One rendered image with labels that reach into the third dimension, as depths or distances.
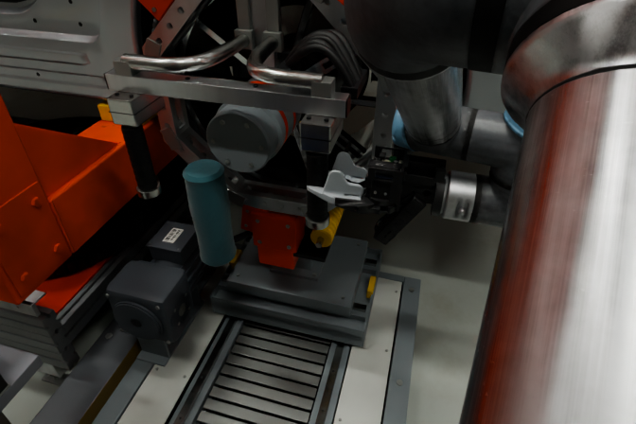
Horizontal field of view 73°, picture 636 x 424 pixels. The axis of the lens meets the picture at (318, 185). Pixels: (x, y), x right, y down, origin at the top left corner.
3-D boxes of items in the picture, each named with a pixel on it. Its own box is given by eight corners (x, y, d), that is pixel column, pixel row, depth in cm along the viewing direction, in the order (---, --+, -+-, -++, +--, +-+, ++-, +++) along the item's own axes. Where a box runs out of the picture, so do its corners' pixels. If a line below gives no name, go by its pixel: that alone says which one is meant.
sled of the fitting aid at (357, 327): (380, 266, 160) (382, 247, 154) (362, 349, 131) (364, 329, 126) (255, 241, 170) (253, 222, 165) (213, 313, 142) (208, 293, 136)
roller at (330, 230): (353, 189, 131) (354, 174, 127) (329, 256, 107) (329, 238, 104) (334, 186, 132) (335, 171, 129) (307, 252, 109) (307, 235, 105)
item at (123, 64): (256, 49, 84) (252, -9, 78) (210, 86, 69) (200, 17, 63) (176, 42, 88) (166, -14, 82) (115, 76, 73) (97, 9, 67)
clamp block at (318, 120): (343, 129, 74) (344, 100, 71) (330, 155, 66) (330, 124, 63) (314, 125, 75) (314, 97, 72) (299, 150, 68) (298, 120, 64)
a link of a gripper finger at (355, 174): (320, 142, 73) (372, 153, 70) (320, 171, 77) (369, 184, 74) (312, 150, 71) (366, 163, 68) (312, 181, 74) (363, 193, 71)
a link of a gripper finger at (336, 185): (307, 162, 68) (365, 166, 67) (307, 192, 71) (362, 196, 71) (304, 172, 65) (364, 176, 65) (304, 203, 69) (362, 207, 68)
